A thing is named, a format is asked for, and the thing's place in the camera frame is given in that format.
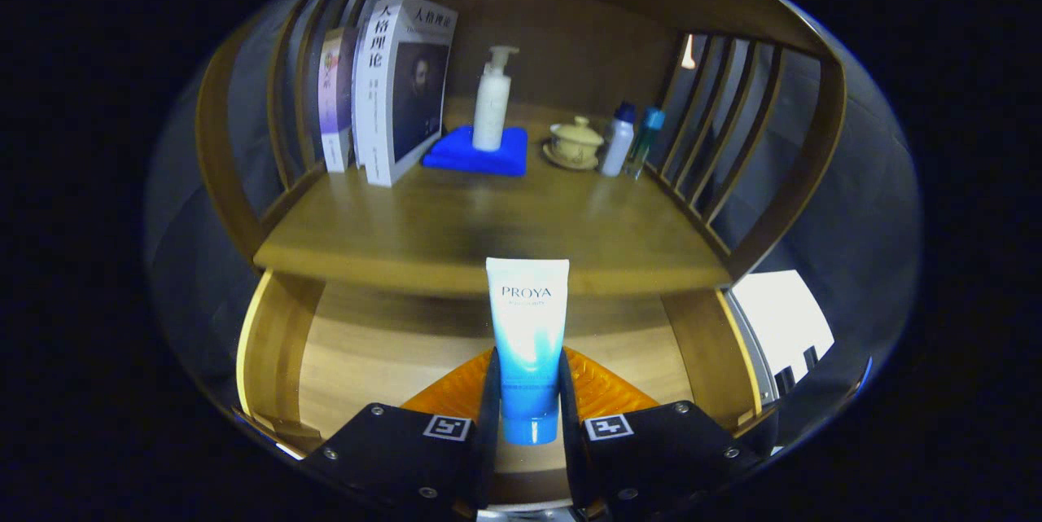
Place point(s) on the white book with portrait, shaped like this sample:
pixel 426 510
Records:
pixel 399 90

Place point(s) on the teal bottle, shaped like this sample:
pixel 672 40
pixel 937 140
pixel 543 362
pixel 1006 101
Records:
pixel 645 139

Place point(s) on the yellow lidded teacup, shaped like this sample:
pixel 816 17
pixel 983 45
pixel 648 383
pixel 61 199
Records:
pixel 576 139

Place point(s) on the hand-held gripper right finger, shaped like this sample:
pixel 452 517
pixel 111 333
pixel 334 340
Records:
pixel 667 457

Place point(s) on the wooden countertop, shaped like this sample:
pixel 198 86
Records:
pixel 456 229

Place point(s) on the yellow saucer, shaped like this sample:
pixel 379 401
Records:
pixel 558 160

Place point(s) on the purple white book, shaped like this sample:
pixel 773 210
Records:
pixel 335 98

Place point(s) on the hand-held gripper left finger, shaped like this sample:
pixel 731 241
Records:
pixel 399 457

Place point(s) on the blue white cosmetic tube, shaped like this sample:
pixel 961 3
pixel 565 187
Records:
pixel 529 326

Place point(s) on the wooden drawer with black knob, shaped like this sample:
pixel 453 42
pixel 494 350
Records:
pixel 366 351

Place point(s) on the blue folded cloth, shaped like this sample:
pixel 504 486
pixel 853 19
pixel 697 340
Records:
pixel 456 155

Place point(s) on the white side cabinet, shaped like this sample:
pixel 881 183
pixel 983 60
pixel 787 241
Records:
pixel 781 318

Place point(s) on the white bottle with blue cap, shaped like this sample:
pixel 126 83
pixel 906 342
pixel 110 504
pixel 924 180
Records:
pixel 617 143

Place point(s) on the white pump bottle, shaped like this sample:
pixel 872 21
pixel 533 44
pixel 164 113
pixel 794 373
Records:
pixel 491 111

